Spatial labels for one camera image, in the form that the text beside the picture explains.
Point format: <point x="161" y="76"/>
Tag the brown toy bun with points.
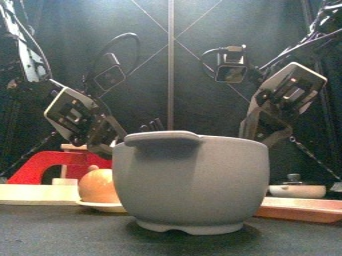
<point x="95" y="186"/>

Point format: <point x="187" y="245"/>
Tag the red arched toy piece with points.
<point x="26" y="170"/>

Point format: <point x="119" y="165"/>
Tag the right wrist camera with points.
<point x="231" y="71"/>

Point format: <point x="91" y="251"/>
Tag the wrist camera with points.
<point x="231" y="71"/>
<point x="108" y="77"/>

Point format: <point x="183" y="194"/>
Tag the cream flat tray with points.
<point x="31" y="193"/>

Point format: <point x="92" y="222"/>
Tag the grey frame bracket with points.
<point x="336" y="187"/>

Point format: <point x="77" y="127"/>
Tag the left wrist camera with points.
<point x="108" y="77"/>

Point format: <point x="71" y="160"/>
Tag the toy frying pan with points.
<point x="295" y="191"/>

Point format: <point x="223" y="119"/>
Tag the small cream wooden block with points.
<point x="64" y="181"/>

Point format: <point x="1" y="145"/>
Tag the grey vertical frame pole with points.
<point x="171" y="66"/>

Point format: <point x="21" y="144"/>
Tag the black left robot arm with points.
<point x="21" y="56"/>

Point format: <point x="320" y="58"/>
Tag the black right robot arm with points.
<point x="315" y="30"/>

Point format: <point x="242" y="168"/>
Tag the small white plate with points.
<point x="100" y="206"/>

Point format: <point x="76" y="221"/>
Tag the grey toy bowl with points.
<point x="191" y="186"/>

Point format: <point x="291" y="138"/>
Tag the pink cutting board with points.
<point x="302" y="210"/>

